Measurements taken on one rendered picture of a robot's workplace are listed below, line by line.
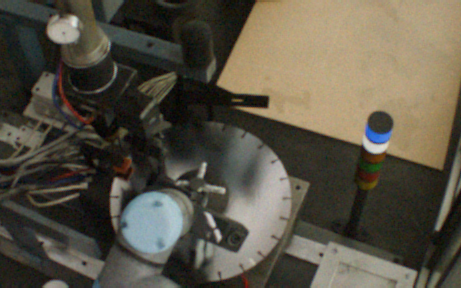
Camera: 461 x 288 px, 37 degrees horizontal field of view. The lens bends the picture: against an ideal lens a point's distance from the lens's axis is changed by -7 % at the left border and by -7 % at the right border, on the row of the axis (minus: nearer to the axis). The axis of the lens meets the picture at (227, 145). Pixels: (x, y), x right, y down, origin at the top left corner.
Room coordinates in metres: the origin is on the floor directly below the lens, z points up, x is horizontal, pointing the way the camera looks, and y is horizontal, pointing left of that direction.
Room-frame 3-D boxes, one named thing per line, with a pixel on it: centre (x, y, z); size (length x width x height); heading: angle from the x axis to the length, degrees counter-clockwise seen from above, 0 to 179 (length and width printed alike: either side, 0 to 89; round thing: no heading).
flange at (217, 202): (0.62, 0.06, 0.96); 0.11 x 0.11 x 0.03
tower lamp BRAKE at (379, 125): (0.63, -0.25, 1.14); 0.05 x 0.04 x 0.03; 154
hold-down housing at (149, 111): (0.63, 0.13, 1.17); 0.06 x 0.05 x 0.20; 55
